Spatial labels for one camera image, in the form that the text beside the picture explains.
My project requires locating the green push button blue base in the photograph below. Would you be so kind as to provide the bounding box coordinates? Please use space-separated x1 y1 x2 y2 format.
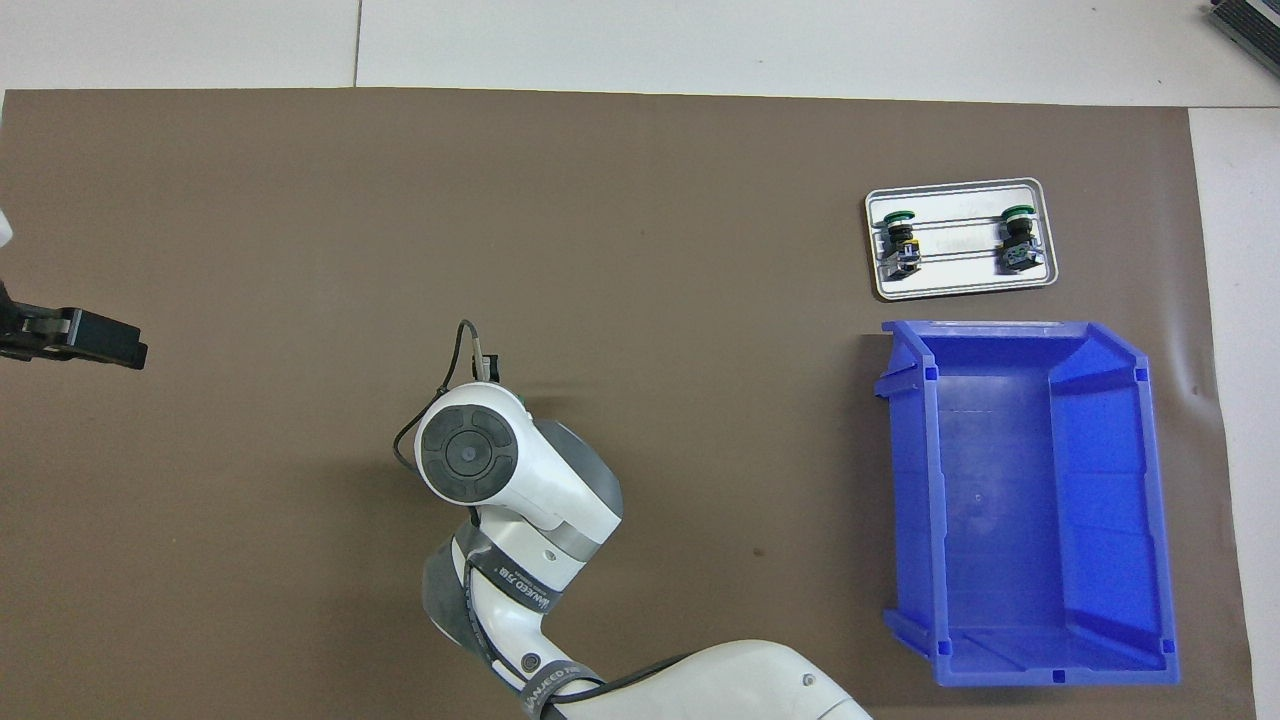
995 204 1041 274

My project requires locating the green push button yellow stripe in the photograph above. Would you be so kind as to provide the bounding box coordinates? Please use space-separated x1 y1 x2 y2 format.
878 208 923 276

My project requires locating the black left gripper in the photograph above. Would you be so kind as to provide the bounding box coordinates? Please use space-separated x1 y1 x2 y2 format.
0 280 149 371

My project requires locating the blue plastic storage bin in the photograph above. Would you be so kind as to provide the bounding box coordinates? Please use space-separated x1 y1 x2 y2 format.
873 320 1181 689

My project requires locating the brown table mat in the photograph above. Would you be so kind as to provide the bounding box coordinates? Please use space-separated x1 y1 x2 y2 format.
0 88 1258 720

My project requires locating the grey ribbed device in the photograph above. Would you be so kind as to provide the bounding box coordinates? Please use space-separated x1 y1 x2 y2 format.
1205 0 1280 63

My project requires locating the grey metal tray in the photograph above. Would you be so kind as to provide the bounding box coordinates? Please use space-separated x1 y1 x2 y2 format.
864 177 1059 301

